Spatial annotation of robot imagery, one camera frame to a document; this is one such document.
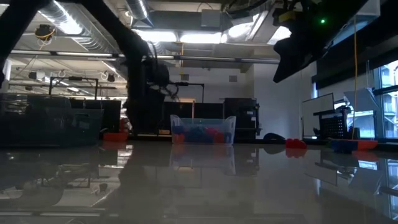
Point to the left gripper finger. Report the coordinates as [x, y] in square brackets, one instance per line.
[135, 119]
[154, 118]

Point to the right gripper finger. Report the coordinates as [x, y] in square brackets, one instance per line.
[298, 60]
[280, 65]

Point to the wide orange toy block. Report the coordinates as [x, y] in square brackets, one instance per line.
[115, 137]

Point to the small orange toy block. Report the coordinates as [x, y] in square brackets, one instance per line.
[179, 138]

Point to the small blue toy block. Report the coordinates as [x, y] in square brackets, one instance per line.
[196, 136]
[229, 137]

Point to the small red toy block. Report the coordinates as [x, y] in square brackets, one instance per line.
[213, 132]
[219, 137]

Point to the dark grey translucent bin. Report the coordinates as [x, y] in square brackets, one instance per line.
[49, 127]

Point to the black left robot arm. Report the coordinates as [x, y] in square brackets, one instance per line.
[15, 18]

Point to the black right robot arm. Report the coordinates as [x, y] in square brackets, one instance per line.
[348, 9]

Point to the red shelf items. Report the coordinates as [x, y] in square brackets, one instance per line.
[123, 124]

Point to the black partition panels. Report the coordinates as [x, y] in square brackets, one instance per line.
[192, 118]

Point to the ceiling light panel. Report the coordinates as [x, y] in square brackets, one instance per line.
[155, 35]
[200, 38]

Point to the clear plastic bin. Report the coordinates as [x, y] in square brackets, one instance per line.
[203, 123]

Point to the whiteboard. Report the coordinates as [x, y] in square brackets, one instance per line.
[317, 109]

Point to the horizontal ceiling pipe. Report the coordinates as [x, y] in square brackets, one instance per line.
[217, 58]

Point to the black perforated cart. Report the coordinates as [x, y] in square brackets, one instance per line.
[334, 126]

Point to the long red toy block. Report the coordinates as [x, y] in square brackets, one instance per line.
[295, 143]

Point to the grey ceiling box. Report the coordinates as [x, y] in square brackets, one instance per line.
[211, 18]

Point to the long green toy block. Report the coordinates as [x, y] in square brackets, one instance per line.
[329, 144]

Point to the long blue toy block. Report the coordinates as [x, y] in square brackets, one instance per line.
[343, 145]

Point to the long orange toy block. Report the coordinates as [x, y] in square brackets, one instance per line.
[367, 144]

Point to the black ceiling device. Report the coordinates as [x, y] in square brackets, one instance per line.
[44, 31]

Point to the white column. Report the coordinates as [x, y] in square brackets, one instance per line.
[7, 74]

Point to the silver rectangular duct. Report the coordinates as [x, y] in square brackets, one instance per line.
[261, 28]

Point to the black frame stand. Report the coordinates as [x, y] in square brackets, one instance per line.
[189, 83]
[74, 78]

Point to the silver spiral duct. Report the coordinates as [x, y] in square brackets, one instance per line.
[77, 31]
[140, 12]

